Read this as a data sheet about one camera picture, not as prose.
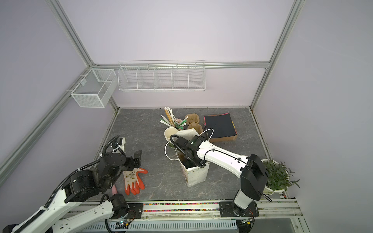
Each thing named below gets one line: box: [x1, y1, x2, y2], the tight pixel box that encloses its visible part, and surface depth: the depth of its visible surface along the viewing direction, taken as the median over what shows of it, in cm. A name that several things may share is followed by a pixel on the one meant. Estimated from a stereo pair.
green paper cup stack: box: [163, 126, 179, 142], surface depth 92 cm
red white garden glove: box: [122, 167, 149, 196], surface depth 82 cm
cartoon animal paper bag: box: [164, 142, 210, 188], surface depth 71 cm
